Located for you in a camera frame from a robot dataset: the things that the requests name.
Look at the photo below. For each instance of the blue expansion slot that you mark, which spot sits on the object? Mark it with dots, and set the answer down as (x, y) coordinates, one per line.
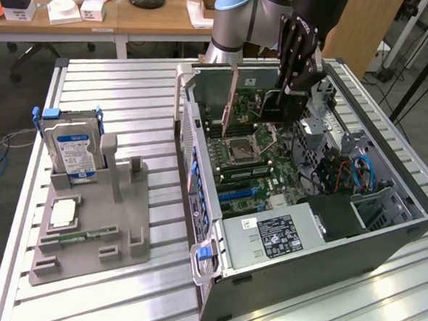
(237, 194)

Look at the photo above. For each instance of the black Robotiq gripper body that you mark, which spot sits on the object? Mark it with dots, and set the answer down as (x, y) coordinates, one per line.
(321, 14)

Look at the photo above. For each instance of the wooden cabinet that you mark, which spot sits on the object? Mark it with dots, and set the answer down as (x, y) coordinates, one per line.
(374, 39)

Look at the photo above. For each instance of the black office chair base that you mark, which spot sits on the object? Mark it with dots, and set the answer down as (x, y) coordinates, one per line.
(31, 53)

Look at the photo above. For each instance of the silver chipset heatsink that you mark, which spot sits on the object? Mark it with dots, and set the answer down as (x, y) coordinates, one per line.
(280, 201)

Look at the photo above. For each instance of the hard disk with blue carrier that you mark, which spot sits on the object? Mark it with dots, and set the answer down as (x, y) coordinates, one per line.
(73, 152)

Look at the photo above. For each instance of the grey plastic parts rack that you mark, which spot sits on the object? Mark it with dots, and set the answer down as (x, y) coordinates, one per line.
(88, 254)

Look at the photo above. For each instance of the black plastic shroud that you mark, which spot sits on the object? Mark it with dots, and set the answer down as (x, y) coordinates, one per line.
(338, 215)

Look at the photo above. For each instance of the white paper stack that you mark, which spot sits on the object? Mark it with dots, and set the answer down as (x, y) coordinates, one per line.
(197, 15)

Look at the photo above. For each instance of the installed RAM stick with label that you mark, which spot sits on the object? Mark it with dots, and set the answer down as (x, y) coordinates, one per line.
(244, 173)

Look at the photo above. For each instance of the CPU socket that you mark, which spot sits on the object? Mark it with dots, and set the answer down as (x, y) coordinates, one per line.
(242, 149)

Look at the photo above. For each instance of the black stand pole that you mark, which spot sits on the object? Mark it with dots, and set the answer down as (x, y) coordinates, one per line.
(422, 77)

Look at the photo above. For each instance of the grey power supply unit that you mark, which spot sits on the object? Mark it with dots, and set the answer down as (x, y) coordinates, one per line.
(286, 230)

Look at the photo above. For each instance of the grey metal disk bay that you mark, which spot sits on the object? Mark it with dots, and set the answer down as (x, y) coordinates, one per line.
(382, 207)

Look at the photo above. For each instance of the black graphics card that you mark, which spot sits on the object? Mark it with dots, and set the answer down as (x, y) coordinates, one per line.
(272, 106)

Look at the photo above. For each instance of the white boxes on desk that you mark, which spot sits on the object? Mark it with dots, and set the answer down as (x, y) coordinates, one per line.
(65, 11)

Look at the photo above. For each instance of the small white cardboard box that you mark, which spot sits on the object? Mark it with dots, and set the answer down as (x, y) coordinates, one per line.
(93, 11)

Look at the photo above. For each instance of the green motherboard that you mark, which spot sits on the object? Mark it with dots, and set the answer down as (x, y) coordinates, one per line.
(282, 172)

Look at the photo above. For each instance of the long wooden desk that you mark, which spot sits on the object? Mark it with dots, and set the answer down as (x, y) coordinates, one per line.
(40, 28)

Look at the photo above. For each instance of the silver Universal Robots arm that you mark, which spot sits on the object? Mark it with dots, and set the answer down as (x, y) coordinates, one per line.
(229, 27)

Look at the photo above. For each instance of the black RAM slots bank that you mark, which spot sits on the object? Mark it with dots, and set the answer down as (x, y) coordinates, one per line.
(212, 129)

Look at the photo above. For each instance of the white box with black label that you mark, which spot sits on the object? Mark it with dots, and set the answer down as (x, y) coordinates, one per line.
(19, 12)

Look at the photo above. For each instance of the metal socket cover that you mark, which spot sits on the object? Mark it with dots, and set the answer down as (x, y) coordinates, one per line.
(266, 138)

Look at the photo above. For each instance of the perforated metal drive cage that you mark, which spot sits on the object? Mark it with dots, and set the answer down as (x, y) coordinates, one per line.
(317, 130)

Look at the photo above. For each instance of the white table frame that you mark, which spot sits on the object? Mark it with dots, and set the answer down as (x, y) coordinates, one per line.
(388, 56)

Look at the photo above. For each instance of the black power adapter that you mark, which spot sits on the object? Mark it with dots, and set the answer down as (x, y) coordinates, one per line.
(385, 75)

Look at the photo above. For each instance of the blue case latch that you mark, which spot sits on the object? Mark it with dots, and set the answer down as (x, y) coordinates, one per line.
(204, 255)

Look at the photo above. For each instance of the silver CPU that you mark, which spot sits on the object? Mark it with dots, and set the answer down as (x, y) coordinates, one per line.
(63, 213)

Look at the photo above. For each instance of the open dark grey PC case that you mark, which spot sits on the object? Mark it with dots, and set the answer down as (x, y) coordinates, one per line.
(301, 282)

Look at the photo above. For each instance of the green RAM stick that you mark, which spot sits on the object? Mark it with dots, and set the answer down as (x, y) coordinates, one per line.
(82, 235)

